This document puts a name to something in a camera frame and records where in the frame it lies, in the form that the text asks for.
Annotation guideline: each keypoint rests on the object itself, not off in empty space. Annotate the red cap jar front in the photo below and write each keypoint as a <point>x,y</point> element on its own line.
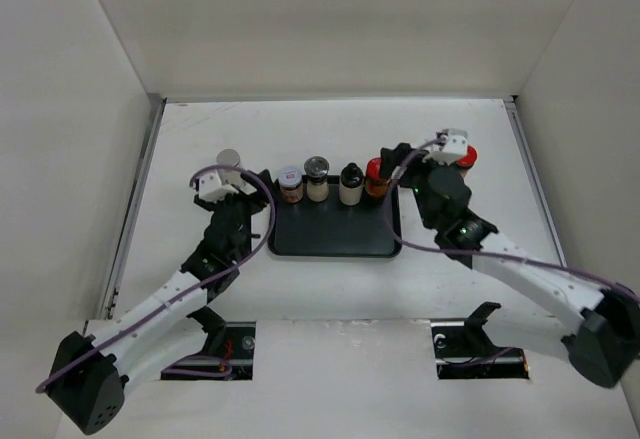
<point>375,186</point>

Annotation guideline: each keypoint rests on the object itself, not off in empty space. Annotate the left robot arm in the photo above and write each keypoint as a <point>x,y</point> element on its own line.
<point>91,375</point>

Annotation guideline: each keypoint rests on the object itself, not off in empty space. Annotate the red cap jar rear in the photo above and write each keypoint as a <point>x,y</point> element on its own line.
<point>466,163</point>

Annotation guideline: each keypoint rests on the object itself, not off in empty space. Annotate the small dark jar white lid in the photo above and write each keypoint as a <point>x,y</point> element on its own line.
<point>291,184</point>

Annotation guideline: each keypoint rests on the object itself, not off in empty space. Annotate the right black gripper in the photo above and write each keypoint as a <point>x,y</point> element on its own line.
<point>391,159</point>

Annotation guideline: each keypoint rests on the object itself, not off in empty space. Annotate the red cap jar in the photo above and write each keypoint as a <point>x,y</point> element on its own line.
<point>466,163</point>
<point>375,186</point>

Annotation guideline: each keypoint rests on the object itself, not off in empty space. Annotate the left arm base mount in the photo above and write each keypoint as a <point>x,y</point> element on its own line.
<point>227,353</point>

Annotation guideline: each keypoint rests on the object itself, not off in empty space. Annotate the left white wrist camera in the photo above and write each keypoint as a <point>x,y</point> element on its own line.
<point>212,189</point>

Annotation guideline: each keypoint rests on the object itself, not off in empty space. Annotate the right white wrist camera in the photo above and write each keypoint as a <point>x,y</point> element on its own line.
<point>449,146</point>

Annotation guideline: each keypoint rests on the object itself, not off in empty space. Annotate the black plastic tray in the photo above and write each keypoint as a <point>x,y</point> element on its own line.
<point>332,229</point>

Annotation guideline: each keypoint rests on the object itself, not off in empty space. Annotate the silver cap shaker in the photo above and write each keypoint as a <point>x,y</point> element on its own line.
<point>230,157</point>

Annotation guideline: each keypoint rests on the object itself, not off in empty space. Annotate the clear cap white spice bottle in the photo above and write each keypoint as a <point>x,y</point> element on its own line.
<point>316,169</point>

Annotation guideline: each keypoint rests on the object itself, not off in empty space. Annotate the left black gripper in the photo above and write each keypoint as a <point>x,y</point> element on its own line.
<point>252,199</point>

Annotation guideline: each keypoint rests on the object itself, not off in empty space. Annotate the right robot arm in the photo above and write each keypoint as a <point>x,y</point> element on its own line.
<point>595,321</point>

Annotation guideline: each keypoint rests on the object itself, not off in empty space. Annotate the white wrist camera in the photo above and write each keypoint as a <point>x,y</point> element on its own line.
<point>449,146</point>
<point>212,189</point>

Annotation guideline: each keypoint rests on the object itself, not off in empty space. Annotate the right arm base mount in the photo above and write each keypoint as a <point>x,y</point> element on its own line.
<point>463,351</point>

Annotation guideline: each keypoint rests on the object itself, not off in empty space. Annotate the black cap white bottle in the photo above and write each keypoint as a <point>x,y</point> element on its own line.
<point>351,183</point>

